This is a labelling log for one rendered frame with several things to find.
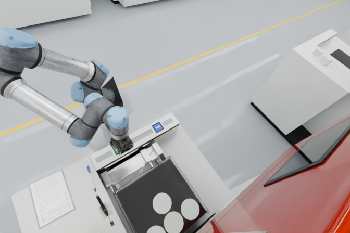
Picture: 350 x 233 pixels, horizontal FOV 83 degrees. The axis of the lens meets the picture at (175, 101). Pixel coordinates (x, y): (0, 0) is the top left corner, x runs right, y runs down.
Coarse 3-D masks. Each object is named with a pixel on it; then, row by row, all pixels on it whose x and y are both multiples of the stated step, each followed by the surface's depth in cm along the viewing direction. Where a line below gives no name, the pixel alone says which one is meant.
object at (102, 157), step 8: (160, 120) 124; (168, 120) 126; (176, 120) 126; (144, 128) 119; (152, 128) 120; (168, 128) 122; (136, 136) 116; (144, 136) 117; (152, 136) 117; (136, 144) 113; (96, 152) 106; (104, 152) 107; (112, 152) 108; (96, 160) 104; (104, 160) 105; (112, 160) 105; (96, 168) 102
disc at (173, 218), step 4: (172, 212) 102; (176, 212) 102; (168, 216) 100; (172, 216) 101; (176, 216) 101; (180, 216) 101; (164, 220) 99; (168, 220) 100; (172, 220) 100; (176, 220) 100; (180, 220) 100; (164, 224) 98; (168, 224) 98; (172, 224) 99; (176, 224) 99; (180, 224) 99; (168, 228) 98; (172, 228) 98; (176, 228) 98; (180, 228) 98; (168, 232) 96; (172, 232) 97; (176, 232) 97
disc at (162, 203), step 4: (156, 196) 105; (160, 196) 105; (164, 196) 105; (168, 196) 106; (156, 200) 104; (160, 200) 104; (164, 200) 104; (168, 200) 105; (156, 204) 103; (160, 204) 103; (164, 204) 103; (168, 204) 104; (156, 208) 102; (160, 208) 102; (164, 208) 102; (168, 208) 103; (160, 212) 101; (164, 212) 101
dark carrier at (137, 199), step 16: (144, 176) 109; (160, 176) 111; (176, 176) 112; (128, 192) 103; (144, 192) 105; (160, 192) 106; (176, 192) 108; (192, 192) 109; (128, 208) 99; (144, 208) 101; (176, 208) 103; (144, 224) 97; (160, 224) 98; (192, 224) 100
